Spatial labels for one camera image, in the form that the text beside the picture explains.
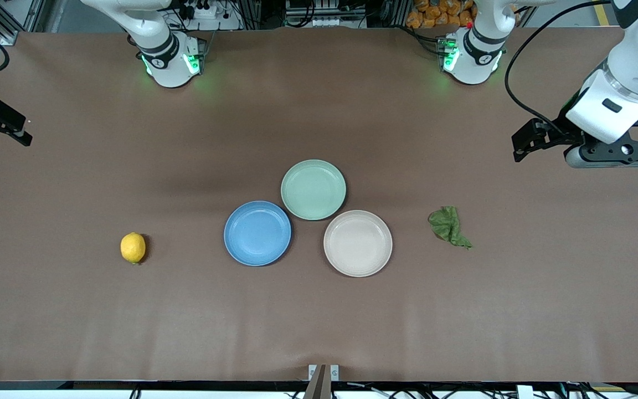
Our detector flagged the green lettuce leaf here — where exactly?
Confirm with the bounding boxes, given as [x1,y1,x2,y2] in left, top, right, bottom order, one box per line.
[428,206,474,250]

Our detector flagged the yellow lemon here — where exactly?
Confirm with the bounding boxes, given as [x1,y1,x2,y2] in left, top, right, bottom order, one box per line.
[120,232,147,265]

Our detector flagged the pile of orange packets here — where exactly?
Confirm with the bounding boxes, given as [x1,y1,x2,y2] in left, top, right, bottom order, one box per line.
[406,0,476,29]

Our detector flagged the beige round plate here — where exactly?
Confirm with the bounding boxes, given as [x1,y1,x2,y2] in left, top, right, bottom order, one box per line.
[323,210,393,278]

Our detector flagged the white power strip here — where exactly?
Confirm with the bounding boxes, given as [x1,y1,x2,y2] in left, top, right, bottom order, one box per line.
[178,0,242,31]

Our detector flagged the mint green round plate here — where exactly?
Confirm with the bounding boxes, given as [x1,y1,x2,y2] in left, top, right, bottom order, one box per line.
[281,160,347,221]

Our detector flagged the blue round plate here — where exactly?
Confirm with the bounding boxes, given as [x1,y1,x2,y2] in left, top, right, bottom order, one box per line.
[224,201,292,267]

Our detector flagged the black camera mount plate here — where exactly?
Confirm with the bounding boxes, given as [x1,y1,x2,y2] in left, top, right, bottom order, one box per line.
[578,116,638,162]

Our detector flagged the aluminium frame profile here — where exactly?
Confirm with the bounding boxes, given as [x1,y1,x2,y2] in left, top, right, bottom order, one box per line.
[0,0,44,46]

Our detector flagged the black base cable bundle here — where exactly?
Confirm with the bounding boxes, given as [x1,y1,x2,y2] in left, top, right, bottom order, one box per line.
[399,25,445,57]

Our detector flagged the small metal table bracket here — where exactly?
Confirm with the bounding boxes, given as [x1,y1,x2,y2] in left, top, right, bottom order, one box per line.
[303,364,341,399]

